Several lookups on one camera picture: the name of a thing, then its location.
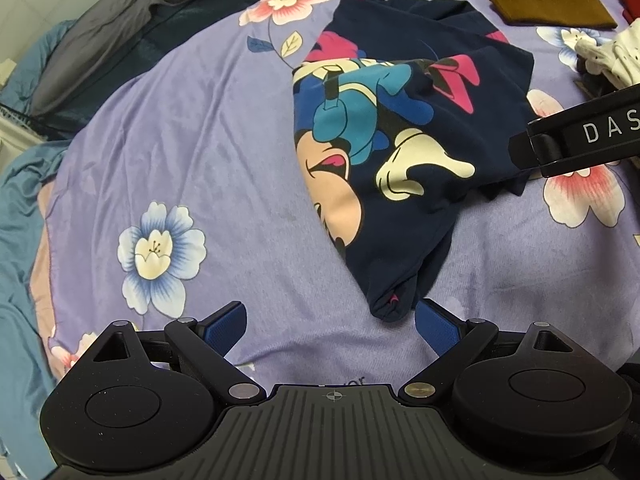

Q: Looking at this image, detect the navy Mickey Mouse sweatshirt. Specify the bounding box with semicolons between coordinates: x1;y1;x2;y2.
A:
293;0;535;322

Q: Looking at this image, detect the white dotted garment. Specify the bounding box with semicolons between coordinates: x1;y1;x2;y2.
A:
575;20;639;89

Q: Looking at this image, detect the blue teal bedding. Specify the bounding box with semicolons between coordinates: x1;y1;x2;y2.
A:
1;21;72;479

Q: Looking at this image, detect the grey blanket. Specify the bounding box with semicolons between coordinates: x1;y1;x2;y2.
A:
30;0;271;117

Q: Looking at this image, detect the dark teal bed cover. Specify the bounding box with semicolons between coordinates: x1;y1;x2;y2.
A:
41;0;258;140

